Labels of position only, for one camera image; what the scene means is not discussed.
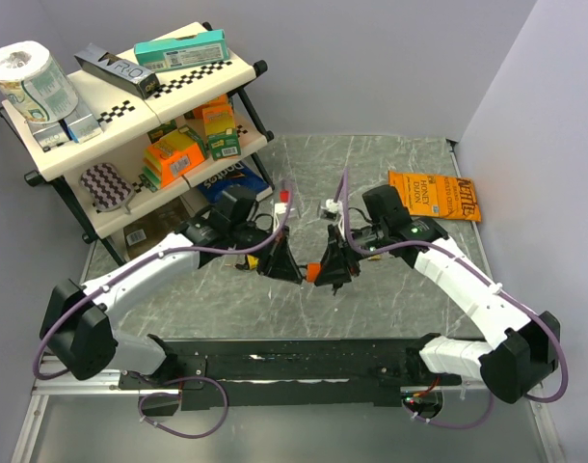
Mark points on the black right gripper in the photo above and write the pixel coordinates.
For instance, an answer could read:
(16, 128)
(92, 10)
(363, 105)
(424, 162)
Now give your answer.
(338, 257)

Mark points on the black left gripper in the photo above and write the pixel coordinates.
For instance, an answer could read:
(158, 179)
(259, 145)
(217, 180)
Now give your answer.
(278, 261)

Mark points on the orange padlock with keys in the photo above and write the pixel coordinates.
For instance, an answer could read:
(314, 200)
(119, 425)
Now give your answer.
(311, 271)

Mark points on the yellow padlock with keys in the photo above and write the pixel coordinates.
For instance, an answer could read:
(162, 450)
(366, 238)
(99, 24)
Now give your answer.
(242, 262)

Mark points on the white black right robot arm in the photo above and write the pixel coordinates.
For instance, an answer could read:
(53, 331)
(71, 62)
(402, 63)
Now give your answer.
(519, 348)

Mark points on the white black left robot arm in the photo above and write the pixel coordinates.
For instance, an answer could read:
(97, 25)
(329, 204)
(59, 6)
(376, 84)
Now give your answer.
(81, 326)

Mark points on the blue Doritos chip bag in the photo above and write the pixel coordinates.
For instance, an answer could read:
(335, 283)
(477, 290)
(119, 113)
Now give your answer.
(238, 174)

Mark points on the orange Kettle chip bag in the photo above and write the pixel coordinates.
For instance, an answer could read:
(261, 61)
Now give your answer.
(437, 196)

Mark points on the upright orange green box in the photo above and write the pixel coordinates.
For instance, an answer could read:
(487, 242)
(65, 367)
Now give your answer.
(221, 131)

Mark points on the brown cardboard box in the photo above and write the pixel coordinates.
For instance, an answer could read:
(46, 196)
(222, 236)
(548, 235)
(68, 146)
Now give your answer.
(148, 231)

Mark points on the orange green sponge pack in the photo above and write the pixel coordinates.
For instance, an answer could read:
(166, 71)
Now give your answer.
(173, 155)

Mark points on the cream three-tier shelf rack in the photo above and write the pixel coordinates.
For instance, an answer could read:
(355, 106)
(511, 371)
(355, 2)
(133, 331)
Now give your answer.
(125, 121)

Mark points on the teal toothpaste box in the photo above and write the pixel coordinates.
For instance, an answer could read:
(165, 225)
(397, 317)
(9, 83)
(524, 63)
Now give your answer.
(200, 49)

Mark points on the silver blue small box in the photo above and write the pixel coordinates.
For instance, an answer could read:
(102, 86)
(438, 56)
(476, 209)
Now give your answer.
(82, 125)

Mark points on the dark grey long box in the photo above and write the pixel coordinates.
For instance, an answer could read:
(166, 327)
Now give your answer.
(124, 74)

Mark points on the toilet paper roll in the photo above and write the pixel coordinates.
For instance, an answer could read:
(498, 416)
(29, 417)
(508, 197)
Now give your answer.
(34, 83)

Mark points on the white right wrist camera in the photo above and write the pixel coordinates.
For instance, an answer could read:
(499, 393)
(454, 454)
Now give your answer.
(332, 211)

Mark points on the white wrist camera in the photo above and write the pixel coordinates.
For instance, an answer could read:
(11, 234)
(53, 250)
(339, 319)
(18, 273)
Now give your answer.
(332, 211)
(285, 209)

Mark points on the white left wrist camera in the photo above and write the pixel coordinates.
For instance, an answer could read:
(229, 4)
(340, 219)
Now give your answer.
(285, 209)

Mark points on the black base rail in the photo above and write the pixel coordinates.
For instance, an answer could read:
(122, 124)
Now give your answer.
(299, 372)

